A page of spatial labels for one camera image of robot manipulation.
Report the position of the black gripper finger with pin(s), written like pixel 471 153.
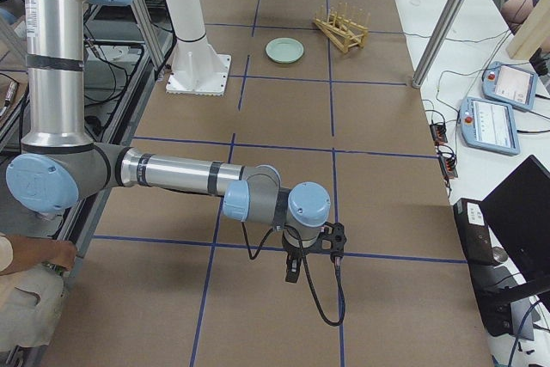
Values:
pixel 292 269

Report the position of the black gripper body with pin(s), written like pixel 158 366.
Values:
pixel 294 252

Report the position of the pale green plate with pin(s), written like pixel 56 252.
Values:
pixel 284 50

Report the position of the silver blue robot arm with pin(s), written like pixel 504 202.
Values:
pixel 61 164

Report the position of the person forearm at left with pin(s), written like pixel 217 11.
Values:
pixel 19 253

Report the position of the person hand at left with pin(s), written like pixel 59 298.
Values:
pixel 59 253

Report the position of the near orange black connector box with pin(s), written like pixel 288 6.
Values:
pixel 448 160

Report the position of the orange black connector box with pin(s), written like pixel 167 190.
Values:
pixel 448 160
pixel 438 128

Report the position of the black box device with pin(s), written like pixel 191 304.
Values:
pixel 473 232

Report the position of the far orange black connector box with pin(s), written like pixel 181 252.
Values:
pixel 438 128

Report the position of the black laptop computer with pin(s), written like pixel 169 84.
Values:
pixel 517 212

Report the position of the wooden dish rack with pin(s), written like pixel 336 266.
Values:
pixel 345 25

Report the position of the near teach pendant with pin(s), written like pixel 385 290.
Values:
pixel 489 125

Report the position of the teach pendant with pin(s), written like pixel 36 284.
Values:
pixel 510 84
pixel 489 125

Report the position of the far teach pendant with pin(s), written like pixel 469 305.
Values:
pixel 510 84

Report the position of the wooden beam at right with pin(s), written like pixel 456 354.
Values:
pixel 528 20

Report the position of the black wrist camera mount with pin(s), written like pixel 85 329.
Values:
pixel 333 240

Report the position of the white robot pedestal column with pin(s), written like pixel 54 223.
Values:
pixel 196 68

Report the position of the aluminium frame post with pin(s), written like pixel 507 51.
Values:
pixel 444 23

